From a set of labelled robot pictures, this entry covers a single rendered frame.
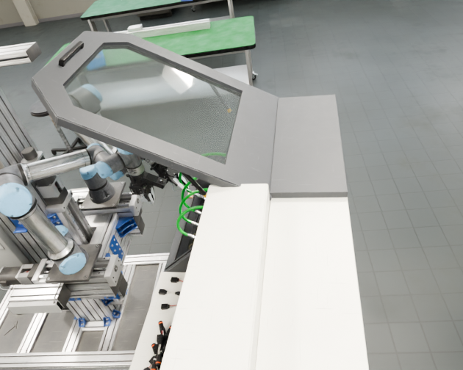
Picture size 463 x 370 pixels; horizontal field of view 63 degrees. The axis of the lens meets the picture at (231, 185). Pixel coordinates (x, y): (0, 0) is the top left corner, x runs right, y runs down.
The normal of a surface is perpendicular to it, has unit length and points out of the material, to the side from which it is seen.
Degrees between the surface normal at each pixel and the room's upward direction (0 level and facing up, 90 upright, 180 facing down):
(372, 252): 0
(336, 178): 0
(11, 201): 82
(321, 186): 0
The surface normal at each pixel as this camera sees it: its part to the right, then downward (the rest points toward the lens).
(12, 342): -0.15, -0.74
